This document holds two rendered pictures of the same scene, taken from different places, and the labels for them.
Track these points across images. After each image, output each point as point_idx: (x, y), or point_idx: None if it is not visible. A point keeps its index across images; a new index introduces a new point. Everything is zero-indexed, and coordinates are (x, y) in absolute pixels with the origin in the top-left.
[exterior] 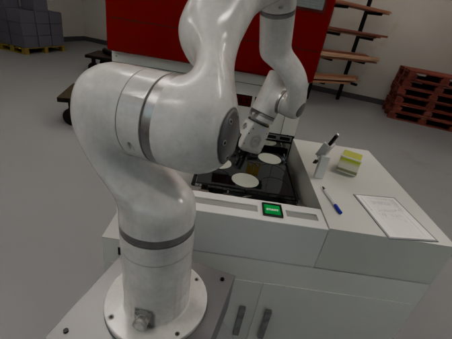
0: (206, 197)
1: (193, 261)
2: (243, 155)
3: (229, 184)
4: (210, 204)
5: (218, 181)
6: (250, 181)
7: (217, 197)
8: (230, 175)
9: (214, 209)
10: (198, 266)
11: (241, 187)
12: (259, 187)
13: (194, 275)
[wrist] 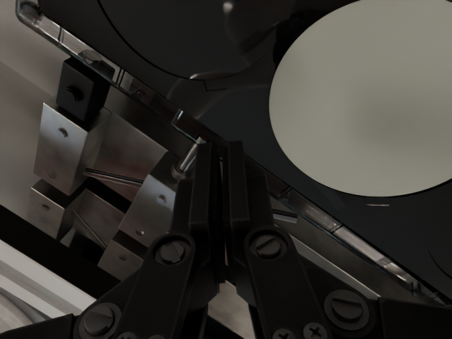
0: (13, 266)
1: (24, 304)
2: (248, 292)
3: (221, 115)
4: (24, 288)
5: (172, 52)
6: (400, 142)
7: (48, 283)
8: (303, 7)
9: (37, 305)
10: (32, 313)
11: (278, 165)
12: (389, 218)
13: (21, 325)
